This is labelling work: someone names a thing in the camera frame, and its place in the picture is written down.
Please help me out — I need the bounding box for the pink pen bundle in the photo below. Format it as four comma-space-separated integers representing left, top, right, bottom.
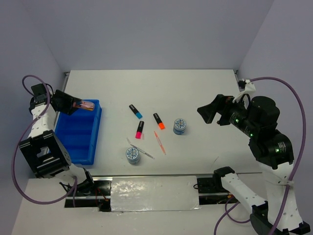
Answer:
80, 100, 95, 111

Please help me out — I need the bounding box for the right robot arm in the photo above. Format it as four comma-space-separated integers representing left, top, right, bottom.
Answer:
197, 94, 311, 235

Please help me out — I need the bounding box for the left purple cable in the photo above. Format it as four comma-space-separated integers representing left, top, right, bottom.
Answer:
11, 74, 78, 208

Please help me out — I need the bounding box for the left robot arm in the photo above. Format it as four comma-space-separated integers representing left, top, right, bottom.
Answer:
19, 83, 96, 195

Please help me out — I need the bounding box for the grey clear pen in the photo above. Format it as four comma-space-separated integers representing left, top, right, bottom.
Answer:
130, 144, 155, 160

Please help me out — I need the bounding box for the purple cable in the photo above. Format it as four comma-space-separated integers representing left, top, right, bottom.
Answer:
214, 77, 307, 235
11, 74, 78, 208

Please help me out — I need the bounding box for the silver taped plate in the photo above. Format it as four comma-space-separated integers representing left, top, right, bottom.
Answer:
111, 176, 201, 212

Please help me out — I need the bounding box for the orange-capped black highlighter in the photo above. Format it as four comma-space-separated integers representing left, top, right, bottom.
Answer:
153, 113, 165, 130

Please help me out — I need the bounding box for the pink-capped black highlighter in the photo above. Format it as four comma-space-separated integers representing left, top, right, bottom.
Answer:
135, 121, 144, 139

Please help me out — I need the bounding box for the orange clear pen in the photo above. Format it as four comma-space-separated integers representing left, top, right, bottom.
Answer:
154, 131, 166, 155

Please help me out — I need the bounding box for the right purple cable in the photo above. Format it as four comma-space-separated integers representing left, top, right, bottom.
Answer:
214, 77, 307, 235

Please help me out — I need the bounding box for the blue-capped black highlighter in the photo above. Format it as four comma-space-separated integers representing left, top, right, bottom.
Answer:
129, 104, 142, 119

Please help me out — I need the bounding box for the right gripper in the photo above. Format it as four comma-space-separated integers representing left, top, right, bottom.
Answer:
196, 92, 257, 134

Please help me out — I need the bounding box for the blue plastic bin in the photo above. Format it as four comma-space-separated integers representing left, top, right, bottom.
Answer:
55, 99, 102, 165

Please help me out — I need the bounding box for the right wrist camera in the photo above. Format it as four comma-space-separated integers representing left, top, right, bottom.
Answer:
238, 79, 256, 95

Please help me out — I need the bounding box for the blue white round jar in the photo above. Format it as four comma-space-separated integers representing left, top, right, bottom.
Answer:
125, 147, 141, 165

